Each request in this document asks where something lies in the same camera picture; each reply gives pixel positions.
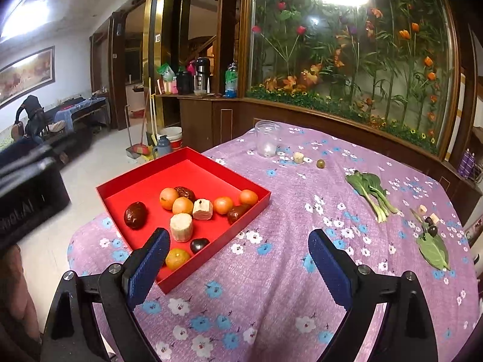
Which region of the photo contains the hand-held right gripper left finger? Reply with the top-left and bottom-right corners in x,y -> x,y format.
40,228 -> 171,362

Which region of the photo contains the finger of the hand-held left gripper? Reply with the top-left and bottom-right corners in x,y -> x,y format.
0,144 -> 58,182

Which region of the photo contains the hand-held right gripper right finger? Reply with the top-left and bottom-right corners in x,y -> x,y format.
308,228 -> 438,362

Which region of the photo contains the small orange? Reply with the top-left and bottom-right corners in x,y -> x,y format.
165,248 -> 191,271
213,196 -> 235,215
238,189 -> 259,207
172,197 -> 194,215
159,188 -> 179,211

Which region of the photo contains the beige round cut chunk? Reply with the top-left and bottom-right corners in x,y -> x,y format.
169,213 -> 194,243

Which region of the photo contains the small black jujube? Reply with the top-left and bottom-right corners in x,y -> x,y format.
189,238 -> 210,255

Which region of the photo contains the glossy red jujube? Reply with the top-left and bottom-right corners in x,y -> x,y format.
124,202 -> 147,229

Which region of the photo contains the beige cut chunk with hole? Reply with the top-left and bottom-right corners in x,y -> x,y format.
192,198 -> 214,220

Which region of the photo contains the wrinkled dark brown jujube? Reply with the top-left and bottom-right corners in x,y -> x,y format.
174,186 -> 196,202

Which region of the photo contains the red shallow box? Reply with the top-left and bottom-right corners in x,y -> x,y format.
96,147 -> 271,295

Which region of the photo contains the reddish brown jujube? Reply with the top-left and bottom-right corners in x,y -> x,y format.
227,204 -> 250,224

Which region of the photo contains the person's left forearm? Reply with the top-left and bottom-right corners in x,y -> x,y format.
0,244 -> 41,362

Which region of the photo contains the table with blue cloth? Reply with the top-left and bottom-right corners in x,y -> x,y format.
45,96 -> 111,132

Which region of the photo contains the purple floral tablecloth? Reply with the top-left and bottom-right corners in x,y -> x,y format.
67,121 -> 480,362

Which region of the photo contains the green bok choy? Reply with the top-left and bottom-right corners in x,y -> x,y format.
345,171 -> 398,223

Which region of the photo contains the small dried leaf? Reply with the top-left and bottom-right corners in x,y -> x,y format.
409,208 -> 429,230

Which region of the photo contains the green bay leaf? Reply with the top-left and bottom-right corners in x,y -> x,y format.
416,232 -> 450,271

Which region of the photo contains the broom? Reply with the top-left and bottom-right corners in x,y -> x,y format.
133,90 -> 152,156

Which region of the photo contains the grey-blue thermos jug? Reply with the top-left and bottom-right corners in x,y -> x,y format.
153,135 -> 172,159

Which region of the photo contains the white plastic bucket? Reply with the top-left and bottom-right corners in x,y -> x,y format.
158,126 -> 183,151

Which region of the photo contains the ceiling light panel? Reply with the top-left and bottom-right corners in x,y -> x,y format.
0,0 -> 51,40

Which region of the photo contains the clear plastic cup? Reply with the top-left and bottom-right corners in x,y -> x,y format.
254,120 -> 283,158

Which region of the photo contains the wooden cabinet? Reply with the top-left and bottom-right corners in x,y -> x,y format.
156,92 -> 483,215

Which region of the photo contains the green snack bag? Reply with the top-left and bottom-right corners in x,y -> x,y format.
156,63 -> 176,84

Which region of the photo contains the black kettle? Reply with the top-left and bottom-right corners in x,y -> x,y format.
176,67 -> 192,96

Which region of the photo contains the steel vacuum flask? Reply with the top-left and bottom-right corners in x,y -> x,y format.
193,57 -> 211,97

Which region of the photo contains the artificial flower display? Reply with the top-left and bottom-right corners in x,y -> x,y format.
245,0 -> 459,155

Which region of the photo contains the green plastic bottle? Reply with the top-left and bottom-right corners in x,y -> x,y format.
225,62 -> 239,99

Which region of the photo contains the framed wall painting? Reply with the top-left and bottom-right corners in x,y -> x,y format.
0,45 -> 56,108

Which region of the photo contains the yellow-handled mop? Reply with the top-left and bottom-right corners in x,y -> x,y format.
148,77 -> 159,146

